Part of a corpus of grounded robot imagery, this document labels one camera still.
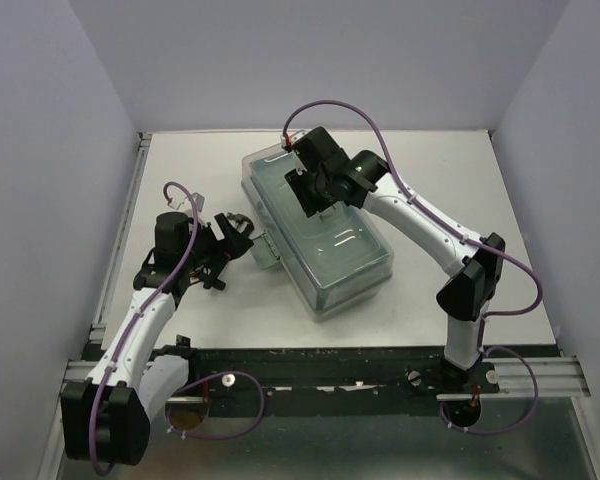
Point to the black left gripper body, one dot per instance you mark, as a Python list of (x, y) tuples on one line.
[(208, 249)]

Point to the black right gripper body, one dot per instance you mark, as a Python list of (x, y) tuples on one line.
[(309, 190)]

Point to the green plastic tool box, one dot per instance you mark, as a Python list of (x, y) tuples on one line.
[(335, 259)]

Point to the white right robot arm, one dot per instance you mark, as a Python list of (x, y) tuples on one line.
[(473, 272)]

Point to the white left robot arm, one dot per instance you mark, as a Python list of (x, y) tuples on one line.
[(107, 416)]

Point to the small steel claw hammer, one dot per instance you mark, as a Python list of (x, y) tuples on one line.
[(242, 223)]

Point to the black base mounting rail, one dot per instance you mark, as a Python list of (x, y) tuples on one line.
[(326, 382)]

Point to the aluminium frame rail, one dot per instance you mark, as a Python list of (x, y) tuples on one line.
[(557, 377)]

